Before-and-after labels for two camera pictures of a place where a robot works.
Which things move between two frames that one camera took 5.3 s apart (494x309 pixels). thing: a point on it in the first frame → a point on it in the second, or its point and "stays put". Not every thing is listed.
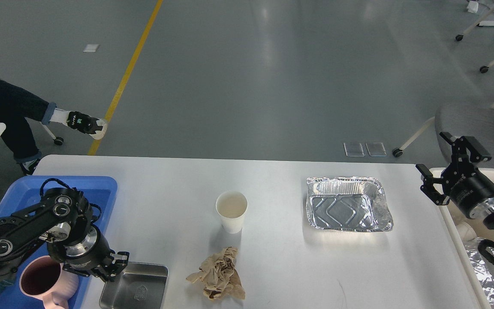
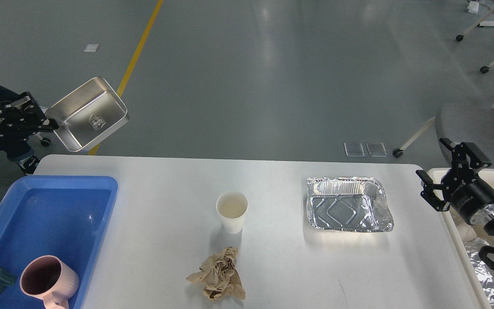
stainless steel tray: (140, 285) → (87, 114)
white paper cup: (232, 206) stays put
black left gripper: (89, 249) → (16, 125)
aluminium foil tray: (348, 203) stays put
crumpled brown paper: (218, 275) stays put
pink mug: (49, 280) stays put
